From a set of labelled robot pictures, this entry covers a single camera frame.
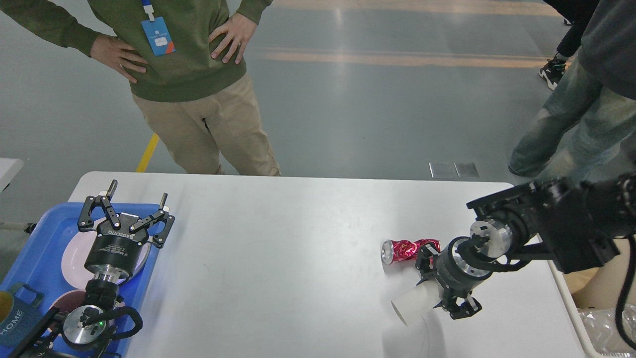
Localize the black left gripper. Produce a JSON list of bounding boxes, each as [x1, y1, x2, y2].
[[78, 180, 176, 279]]

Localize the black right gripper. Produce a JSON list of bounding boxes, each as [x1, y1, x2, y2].
[[415, 238, 490, 320]]

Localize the white paper cup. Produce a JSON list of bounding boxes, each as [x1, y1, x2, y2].
[[391, 279, 443, 326]]

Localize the pink plate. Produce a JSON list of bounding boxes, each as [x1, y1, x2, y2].
[[61, 217, 152, 290]]

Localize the brown paper bag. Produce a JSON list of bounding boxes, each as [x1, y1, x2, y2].
[[563, 268, 599, 294]]

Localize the clear plastic bag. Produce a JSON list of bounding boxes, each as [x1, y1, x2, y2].
[[577, 308, 636, 358]]

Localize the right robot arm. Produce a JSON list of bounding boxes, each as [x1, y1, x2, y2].
[[415, 173, 635, 348]]

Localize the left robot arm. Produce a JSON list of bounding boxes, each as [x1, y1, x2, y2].
[[9, 180, 175, 358]]

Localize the blue plastic tray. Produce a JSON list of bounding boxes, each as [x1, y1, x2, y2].
[[1, 202, 159, 358]]

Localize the clear floor plate left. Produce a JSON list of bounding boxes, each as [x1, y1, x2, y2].
[[428, 162, 455, 179]]

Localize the clear floor plate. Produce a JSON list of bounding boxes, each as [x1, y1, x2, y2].
[[428, 162, 455, 179], [454, 162, 479, 179]]

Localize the clear floor plate right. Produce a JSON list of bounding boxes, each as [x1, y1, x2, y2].
[[454, 162, 479, 179]]

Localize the white side table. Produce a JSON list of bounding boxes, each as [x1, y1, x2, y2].
[[0, 157, 24, 192]]

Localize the teal mug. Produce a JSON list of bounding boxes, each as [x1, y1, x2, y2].
[[0, 282, 45, 347]]

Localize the person in green sweater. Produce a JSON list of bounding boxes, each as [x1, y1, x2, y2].
[[1, 0, 280, 177]]

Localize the beige plastic bin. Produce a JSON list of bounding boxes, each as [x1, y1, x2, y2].
[[548, 239, 630, 358]]

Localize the blue id badge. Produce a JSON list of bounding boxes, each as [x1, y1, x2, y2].
[[141, 16, 176, 57]]

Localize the person in blue jeans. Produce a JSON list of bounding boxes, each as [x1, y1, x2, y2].
[[508, 0, 636, 182]]

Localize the person in black sneakers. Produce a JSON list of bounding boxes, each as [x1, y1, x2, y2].
[[539, 0, 598, 90]]

